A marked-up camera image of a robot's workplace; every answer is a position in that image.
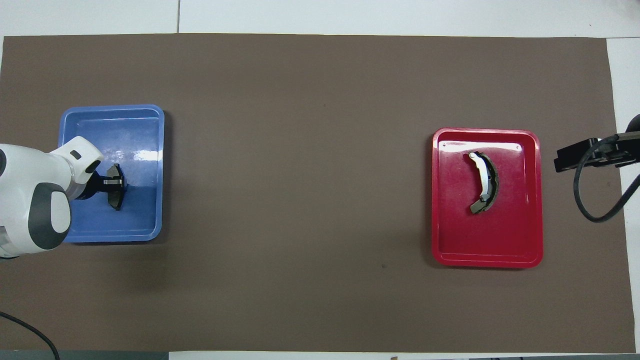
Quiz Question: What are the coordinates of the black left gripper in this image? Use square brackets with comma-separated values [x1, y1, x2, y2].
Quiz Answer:
[75, 171, 127, 201]

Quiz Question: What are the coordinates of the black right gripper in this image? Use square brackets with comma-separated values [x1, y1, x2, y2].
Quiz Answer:
[553, 131, 640, 173]

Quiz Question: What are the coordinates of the dark brake pad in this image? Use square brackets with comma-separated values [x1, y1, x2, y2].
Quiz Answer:
[106, 163, 127, 211]

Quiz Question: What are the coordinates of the curved brake shoe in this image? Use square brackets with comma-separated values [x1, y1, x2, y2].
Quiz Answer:
[468, 151, 500, 215]

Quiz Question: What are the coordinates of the blue plastic tray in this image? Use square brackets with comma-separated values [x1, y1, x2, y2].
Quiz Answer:
[58, 104, 166, 244]

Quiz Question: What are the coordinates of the red plastic tray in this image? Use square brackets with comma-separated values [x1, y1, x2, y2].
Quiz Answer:
[431, 127, 544, 269]

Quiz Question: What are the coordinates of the brown paper mat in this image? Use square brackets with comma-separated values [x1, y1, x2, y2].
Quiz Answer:
[0, 33, 637, 354]

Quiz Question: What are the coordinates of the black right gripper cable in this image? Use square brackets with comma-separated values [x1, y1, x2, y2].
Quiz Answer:
[574, 134, 640, 224]

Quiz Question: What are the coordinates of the black floor cable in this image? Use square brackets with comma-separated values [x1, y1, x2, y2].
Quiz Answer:
[0, 311, 61, 360]

